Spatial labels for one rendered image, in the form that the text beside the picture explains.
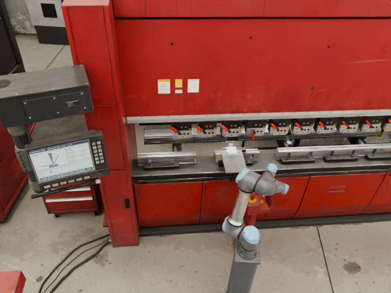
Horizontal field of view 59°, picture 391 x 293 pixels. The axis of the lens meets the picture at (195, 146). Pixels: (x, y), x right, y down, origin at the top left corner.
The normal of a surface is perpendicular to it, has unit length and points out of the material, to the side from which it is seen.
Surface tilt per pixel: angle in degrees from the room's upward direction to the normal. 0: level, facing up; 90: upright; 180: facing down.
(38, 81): 0
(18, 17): 90
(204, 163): 0
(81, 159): 90
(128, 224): 90
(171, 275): 0
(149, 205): 90
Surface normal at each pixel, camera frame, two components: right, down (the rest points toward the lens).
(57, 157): 0.36, 0.62
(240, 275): -0.06, 0.65
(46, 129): 0.04, -0.76
